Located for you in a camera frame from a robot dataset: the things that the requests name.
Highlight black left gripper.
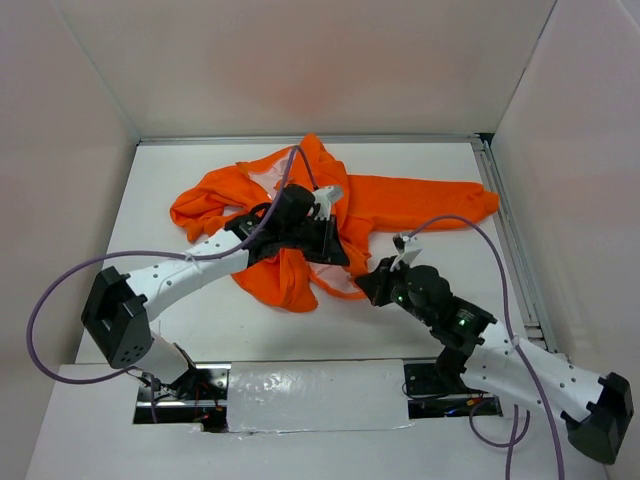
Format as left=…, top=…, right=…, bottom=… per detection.
left=280, top=212, right=347, bottom=264

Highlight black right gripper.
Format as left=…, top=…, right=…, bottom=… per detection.
left=356, top=254, right=435, bottom=326

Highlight orange zip-up jacket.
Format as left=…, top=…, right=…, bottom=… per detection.
left=169, top=132, right=501, bottom=314

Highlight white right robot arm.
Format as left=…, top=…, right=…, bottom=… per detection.
left=355, top=257, right=634, bottom=465

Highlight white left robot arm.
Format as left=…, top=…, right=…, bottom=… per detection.
left=81, top=184, right=349, bottom=399

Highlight white front cover plate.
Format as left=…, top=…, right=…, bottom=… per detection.
left=226, top=359, right=412, bottom=433

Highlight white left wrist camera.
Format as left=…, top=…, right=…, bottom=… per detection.
left=313, top=185, right=344, bottom=206

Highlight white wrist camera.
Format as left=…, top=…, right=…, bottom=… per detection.
left=313, top=185, right=344, bottom=206
left=391, top=233, right=422, bottom=271

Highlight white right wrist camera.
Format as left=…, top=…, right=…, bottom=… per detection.
left=391, top=233, right=422, bottom=271

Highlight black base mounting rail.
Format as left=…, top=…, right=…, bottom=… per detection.
left=133, top=360, right=502, bottom=434

